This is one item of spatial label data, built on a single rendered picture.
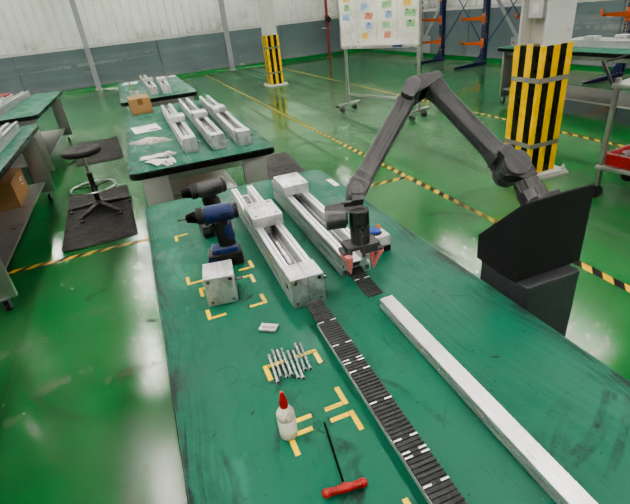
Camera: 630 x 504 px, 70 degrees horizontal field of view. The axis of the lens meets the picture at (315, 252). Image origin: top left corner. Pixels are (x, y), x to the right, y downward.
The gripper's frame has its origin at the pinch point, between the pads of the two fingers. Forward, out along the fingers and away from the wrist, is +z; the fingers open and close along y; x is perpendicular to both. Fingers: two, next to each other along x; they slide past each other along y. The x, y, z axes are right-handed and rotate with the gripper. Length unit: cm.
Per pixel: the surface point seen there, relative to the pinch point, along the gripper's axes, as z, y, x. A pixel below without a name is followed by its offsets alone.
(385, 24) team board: -41, -281, -514
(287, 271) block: -4.9, 23.0, -1.1
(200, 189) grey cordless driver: -15, 39, -58
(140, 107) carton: -2, 60, -384
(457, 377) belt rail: 1.6, 0.7, 49.4
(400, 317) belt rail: 1.6, 1.0, 25.3
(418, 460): 1, 19, 64
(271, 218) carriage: -6.7, 18.1, -36.6
